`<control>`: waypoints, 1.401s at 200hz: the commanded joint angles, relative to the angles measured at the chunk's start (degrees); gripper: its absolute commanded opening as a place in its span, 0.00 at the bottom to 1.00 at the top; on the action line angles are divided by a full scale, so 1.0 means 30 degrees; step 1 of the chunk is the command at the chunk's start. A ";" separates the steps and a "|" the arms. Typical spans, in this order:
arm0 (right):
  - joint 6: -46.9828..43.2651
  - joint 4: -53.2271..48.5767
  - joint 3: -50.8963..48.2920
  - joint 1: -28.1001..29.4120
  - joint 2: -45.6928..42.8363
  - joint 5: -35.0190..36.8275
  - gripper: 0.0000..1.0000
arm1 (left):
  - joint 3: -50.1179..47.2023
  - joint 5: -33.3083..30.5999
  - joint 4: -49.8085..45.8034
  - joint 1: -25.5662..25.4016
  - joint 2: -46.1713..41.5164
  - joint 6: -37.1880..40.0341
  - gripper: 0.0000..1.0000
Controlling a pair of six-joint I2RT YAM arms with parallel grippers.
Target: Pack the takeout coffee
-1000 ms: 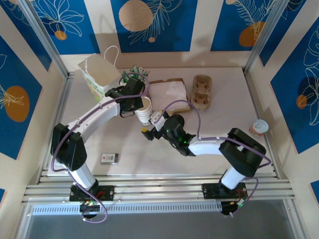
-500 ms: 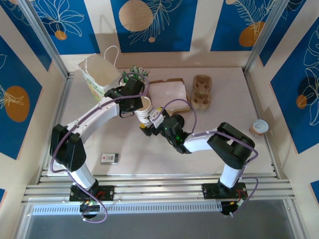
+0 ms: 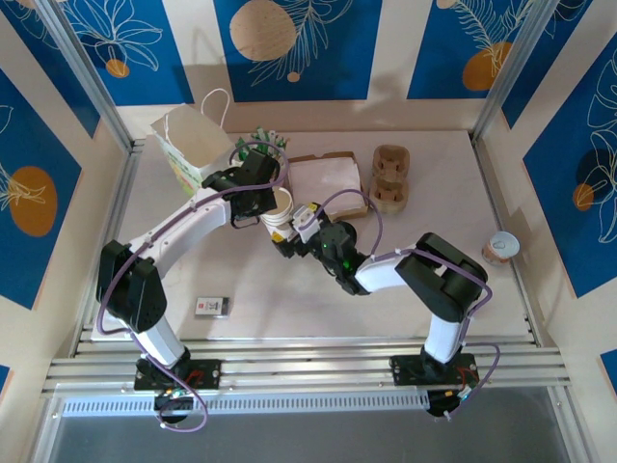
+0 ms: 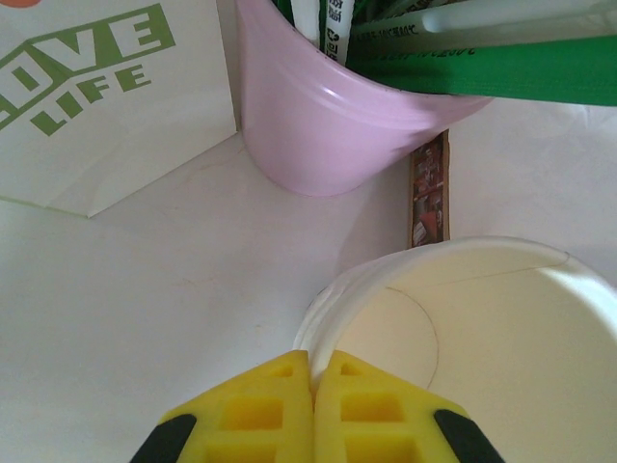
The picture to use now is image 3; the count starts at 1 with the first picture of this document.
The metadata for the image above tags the white paper coffee cup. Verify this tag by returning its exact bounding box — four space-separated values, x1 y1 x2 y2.
263 219 296 245

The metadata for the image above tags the stack of white paper cups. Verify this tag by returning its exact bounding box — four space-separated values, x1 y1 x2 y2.
259 186 296 242

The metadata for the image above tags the white printed paper bag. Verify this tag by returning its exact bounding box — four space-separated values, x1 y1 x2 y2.
148 88 237 197

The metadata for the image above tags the green white wrapped straws bundle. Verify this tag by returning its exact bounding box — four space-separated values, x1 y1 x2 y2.
235 127 290 163

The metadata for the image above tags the brown cardboard box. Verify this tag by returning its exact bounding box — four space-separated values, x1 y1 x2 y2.
286 150 370 226

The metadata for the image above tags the stack of pulp cup carriers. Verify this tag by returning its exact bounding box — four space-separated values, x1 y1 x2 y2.
368 144 412 214

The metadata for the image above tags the small white card packet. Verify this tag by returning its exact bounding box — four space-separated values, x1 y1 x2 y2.
195 294 232 319

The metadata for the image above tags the small yogurt cup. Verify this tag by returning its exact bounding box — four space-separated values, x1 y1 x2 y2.
482 230 523 264

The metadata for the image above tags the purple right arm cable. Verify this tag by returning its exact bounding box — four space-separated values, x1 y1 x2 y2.
315 188 502 423

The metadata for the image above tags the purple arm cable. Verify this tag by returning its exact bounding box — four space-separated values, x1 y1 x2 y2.
315 188 502 423
95 144 292 433

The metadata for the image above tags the aluminium rail beam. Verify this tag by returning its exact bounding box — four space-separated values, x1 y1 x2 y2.
40 337 573 395

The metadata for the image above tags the white slotted cable duct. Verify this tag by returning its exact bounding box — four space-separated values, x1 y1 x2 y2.
61 389 431 417

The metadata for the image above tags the aluminium side rail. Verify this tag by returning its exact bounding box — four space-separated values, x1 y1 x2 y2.
69 138 146 361
470 134 544 346

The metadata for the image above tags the aluminium frame post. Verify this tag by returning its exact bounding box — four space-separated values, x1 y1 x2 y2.
470 0 555 144
36 0 139 153

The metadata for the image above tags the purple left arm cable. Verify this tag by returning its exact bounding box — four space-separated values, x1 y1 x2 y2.
95 144 292 433

